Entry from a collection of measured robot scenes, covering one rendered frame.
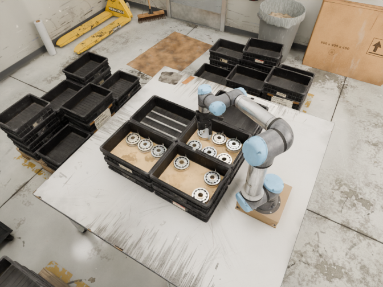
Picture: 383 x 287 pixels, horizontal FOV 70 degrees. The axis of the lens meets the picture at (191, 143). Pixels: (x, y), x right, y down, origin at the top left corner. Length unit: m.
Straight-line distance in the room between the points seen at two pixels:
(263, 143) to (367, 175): 2.13
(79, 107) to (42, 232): 1.16
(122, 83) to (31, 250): 1.80
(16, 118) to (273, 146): 2.45
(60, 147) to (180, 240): 1.64
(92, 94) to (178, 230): 1.76
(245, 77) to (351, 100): 1.39
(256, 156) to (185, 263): 0.79
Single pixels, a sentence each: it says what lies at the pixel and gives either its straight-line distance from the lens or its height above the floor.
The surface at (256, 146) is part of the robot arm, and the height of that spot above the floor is 1.43.
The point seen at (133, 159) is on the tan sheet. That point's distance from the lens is 1.84.
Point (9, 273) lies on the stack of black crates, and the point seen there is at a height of 0.49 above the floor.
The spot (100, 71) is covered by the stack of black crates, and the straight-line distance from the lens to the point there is 3.18.
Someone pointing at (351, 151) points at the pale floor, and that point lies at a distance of 3.29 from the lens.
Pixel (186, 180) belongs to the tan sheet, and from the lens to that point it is 1.71.
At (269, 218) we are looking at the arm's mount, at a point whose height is 0.78.
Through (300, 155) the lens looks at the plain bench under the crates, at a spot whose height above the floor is 0.70.
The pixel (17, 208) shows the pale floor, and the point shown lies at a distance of 3.02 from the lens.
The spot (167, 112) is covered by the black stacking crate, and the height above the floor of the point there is 0.83.
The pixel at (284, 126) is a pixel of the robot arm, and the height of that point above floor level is 1.43.
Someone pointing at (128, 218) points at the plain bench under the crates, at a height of 0.70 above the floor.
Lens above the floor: 2.29
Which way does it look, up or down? 51 degrees down
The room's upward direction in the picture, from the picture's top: 2 degrees counter-clockwise
